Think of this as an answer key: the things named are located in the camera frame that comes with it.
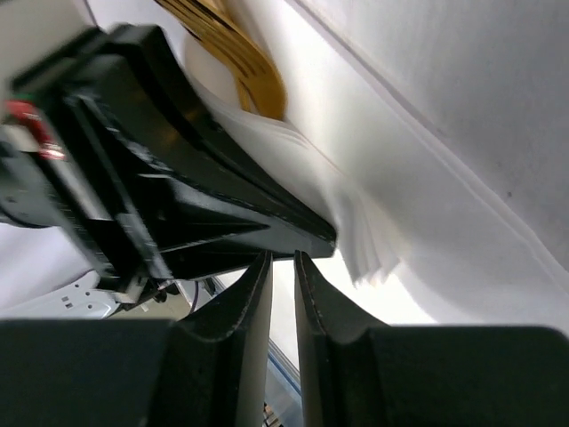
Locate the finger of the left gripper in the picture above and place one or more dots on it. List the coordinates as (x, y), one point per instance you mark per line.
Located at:
(185, 200)

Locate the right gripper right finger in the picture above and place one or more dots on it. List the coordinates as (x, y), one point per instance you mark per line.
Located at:
(358, 371)

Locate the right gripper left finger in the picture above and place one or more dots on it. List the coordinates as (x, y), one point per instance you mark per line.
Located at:
(207, 369)

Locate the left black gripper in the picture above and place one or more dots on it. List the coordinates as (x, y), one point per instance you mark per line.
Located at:
(64, 164)

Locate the gold fork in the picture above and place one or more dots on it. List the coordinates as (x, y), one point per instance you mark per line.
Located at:
(259, 85)

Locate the white paper napkin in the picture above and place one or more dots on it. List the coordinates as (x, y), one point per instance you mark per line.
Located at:
(433, 134)

